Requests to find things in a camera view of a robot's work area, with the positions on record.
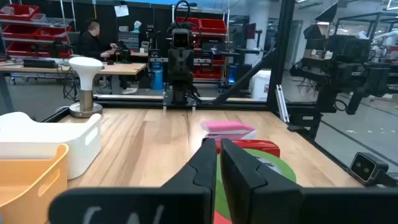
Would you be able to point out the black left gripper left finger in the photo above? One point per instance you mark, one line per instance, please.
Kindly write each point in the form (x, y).
(186, 202)

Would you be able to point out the red storage bin rack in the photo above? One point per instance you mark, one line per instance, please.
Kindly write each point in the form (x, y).
(18, 11)

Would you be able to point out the white floor container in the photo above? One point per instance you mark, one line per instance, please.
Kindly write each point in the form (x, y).
(259, 85)

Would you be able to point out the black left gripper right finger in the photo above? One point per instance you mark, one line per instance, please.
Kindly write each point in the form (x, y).
(264, 202)

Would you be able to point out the silver aluminium bar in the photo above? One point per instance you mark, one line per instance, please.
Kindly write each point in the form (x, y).
(282, 104)

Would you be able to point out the yellow plastic bin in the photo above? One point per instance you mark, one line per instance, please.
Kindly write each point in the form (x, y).
(28, 193)

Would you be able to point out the black desk device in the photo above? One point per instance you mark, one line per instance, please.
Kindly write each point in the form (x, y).
(40, 63)

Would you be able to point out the pink tape roll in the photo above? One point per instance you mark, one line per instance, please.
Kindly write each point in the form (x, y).
(220, 219)

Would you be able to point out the wooden desk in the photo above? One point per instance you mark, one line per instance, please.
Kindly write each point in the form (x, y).
(124, 68)

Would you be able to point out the neighbouring black robot station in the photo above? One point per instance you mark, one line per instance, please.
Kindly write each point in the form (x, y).
(335, 71)

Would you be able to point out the white mushroom lamp metal base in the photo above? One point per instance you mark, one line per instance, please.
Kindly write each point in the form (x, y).
(86, 71)

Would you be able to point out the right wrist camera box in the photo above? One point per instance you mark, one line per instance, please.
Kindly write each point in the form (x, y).
(181, 39)

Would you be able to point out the white paper sheet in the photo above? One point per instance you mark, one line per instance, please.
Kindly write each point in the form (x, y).
(121, 11)

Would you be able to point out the black table-level camera box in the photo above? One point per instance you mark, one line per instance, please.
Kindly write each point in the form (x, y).
(363, 168)

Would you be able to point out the red bin shelf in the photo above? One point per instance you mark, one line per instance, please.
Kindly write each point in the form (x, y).
(213, 26)

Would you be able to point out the person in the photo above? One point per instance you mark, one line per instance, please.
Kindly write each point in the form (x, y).
(90, 43)

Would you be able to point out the white plastic bin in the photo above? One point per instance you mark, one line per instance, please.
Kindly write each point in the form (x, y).
(46, 140)

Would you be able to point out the black aluminium table frame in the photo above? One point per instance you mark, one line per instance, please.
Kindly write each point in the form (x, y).
(281, 62)

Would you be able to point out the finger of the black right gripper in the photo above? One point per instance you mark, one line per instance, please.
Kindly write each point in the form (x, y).
(175, 67)
(187, 67)

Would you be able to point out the blue drum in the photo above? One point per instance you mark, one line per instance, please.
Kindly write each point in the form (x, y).
(157, 79)

